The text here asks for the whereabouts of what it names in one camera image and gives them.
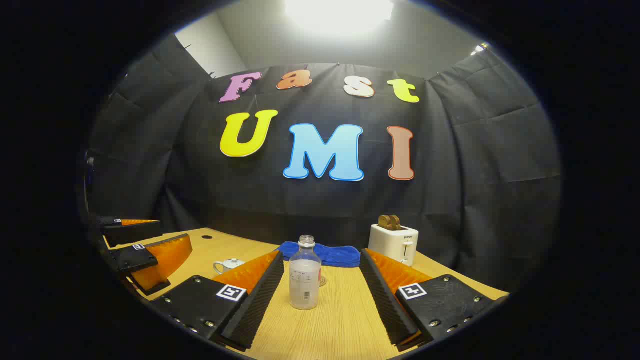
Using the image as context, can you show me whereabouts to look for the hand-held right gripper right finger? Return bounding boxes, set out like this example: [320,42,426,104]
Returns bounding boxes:
[360,248,510,352]

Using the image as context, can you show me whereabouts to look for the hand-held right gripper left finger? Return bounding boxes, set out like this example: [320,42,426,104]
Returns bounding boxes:
[150,250,286,351]

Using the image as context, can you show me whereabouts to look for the clear plastic water bottle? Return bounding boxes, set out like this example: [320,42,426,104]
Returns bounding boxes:
[289,235,323,311]

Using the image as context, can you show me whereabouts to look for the blue towel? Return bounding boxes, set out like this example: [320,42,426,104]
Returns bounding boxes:
[276,241,362,269]

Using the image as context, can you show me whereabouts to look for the black backdrop cloth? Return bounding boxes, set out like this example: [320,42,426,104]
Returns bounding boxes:
[82,32,563,296]

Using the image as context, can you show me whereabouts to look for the large ceiling light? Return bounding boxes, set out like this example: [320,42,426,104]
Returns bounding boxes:
[285,0,396,31]

